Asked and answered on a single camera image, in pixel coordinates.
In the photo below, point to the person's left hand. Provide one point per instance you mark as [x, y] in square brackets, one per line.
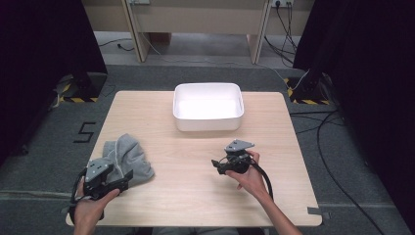
[86, 210]

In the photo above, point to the white plastic bin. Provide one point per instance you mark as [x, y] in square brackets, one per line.
[208, 124]

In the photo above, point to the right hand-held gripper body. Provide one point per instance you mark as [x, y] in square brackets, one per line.
[238, 163]

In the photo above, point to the grey shorts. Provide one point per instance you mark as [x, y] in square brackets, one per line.
[130, 156]

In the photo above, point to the white wall socket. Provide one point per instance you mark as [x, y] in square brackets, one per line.
[139, 1]
[282, 2]

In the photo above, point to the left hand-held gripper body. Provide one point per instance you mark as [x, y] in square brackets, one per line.
[96, 187]

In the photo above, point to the person's right hand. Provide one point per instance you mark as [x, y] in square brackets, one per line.
[254, 181]

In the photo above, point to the black stand base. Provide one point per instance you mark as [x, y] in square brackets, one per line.
[91, 85]
[308, 90]

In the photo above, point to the beige desk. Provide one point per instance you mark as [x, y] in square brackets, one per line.
[195, 16]

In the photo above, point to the black curtain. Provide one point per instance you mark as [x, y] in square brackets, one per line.
[32, 49]
[375, 65]

